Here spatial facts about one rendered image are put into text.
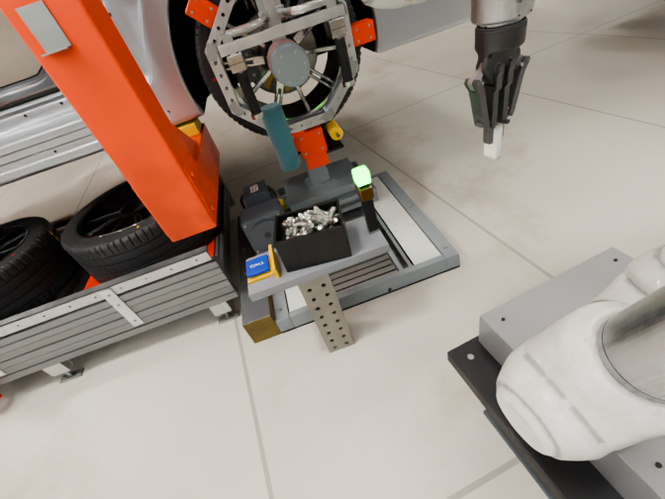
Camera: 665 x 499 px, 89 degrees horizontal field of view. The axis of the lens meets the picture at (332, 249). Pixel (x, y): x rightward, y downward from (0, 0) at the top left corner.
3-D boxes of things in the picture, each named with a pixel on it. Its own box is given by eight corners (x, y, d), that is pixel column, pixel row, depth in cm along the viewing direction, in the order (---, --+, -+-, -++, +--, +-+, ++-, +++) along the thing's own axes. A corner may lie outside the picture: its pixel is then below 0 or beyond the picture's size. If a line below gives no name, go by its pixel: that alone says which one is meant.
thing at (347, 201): (358, 173, 207) (354, 158, 201) (378, 201, 179) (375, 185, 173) (281, 201, 206) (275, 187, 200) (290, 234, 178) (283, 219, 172)
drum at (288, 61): (306, 70, 138) (295, 32, 129) (317, 81, 122) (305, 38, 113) (273, 82, 138) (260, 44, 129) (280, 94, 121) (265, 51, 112)
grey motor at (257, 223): (292, 220, 188) (268, 163, 166) (306, 267, 155) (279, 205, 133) (261, 231, 187) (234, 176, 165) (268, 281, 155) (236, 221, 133)
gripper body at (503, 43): (500, 29, 49) (496, 93, 55) (541, 10, 51) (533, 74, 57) (462, 28, 55) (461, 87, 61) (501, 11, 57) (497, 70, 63)
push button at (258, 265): (269, 258, 105) (266, 252, 104) (271, 272, 100) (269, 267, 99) (248, 266, 105) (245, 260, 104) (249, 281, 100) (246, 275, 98)
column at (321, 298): (347, 324, 136) (318, 247, 109) (354, 344, 128) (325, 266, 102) (324, 333, 136) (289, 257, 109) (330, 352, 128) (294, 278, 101)
